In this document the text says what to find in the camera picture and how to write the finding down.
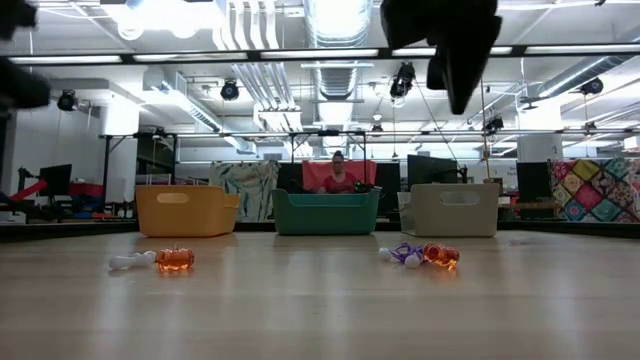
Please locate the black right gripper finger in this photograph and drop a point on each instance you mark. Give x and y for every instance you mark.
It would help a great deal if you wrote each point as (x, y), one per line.
(462, 75)

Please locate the white building column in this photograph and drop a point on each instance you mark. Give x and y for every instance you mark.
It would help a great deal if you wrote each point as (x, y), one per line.
(540, 145)

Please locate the orange plastic bin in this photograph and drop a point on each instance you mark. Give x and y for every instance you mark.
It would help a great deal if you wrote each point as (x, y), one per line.
(185, 215)

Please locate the colourful patchwork quilt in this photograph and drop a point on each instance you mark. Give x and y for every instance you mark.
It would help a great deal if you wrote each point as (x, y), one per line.
(595, 190)

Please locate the black overhead beam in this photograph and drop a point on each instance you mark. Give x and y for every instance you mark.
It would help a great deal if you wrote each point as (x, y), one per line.
(127, 57)

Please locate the red slanted bar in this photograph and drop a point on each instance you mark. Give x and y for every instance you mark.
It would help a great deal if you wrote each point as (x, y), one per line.
(30, 190)

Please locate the silver ceiling duct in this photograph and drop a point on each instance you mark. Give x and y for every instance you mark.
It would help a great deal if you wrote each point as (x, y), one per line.
(337, 80)

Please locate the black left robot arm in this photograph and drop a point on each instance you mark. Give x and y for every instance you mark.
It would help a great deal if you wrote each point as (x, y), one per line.
(20, 86)

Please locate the person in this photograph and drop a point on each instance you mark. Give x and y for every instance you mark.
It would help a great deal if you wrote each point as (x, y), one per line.
(337, 182)

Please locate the orange translucent pumpkin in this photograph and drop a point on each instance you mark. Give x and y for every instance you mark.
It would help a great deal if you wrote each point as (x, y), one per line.
(174, 259)
(441, 256)

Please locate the purple plastic spider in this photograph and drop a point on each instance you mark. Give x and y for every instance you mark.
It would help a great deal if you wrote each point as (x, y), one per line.
(406, 249)

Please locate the teal plastic bin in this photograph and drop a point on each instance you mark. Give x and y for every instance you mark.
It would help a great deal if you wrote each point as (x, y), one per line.
(325, 220)

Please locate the red storage box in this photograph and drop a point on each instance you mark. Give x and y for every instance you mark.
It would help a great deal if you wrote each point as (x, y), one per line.
(87, 190)

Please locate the black ceiling spotlight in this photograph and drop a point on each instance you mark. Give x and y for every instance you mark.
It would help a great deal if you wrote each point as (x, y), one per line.
(494, 124)
(230, 91)
(592, 86)
(67, 101)
(402, 82)

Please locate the red hanging cloth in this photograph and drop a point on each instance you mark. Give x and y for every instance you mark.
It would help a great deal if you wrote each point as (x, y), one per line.
(312, 172)

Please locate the white plastic bin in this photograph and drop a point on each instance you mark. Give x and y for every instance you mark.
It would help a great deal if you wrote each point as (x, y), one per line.
(450, 220)

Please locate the black computer monitor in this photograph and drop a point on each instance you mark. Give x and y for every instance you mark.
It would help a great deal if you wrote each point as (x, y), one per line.
(290, 177)
(389, 175)
(532, 180)
(55, 180)
(430, 172)

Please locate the floral hanging cloth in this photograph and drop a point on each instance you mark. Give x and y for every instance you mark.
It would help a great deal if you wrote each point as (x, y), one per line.
(250, 187)

